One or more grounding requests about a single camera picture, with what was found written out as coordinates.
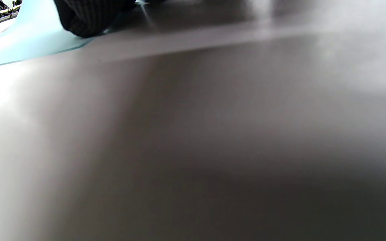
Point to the light blue paper sheet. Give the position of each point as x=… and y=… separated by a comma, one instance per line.
x=28, y=36

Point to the person's right hand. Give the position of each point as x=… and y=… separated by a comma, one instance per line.
x=89, y=16

